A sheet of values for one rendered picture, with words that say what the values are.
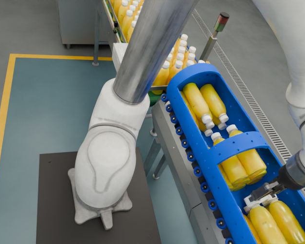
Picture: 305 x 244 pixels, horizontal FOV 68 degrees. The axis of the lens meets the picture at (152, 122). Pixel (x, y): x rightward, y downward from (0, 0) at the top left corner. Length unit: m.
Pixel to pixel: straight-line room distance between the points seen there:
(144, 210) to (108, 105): 0.37
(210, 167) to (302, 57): 0.59
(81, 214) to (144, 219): 0.20
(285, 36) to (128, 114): 0.43
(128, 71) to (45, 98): 1.97
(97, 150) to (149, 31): 0.30
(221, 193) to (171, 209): 1.15
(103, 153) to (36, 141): 1.67
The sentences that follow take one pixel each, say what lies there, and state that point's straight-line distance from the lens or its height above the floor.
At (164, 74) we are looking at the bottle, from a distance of 1.26.
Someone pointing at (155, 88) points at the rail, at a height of 0.97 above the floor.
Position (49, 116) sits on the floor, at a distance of 2.35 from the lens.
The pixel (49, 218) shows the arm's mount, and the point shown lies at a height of 1.07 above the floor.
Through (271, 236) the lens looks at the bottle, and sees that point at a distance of 0.89.
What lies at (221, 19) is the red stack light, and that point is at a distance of 1.59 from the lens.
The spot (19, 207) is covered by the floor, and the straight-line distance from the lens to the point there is 1.98.
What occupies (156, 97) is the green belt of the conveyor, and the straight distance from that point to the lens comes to 1.35.
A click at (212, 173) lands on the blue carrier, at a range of 0.90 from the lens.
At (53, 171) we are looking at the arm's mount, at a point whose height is 1.07.
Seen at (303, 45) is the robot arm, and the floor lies 1.70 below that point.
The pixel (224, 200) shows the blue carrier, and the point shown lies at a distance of 0.89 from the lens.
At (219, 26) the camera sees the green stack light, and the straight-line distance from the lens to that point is 1.61.
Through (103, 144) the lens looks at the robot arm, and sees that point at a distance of 0.57.
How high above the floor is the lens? 1.83
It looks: 50 degrees down
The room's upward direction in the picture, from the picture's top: 21 degrees clockwise
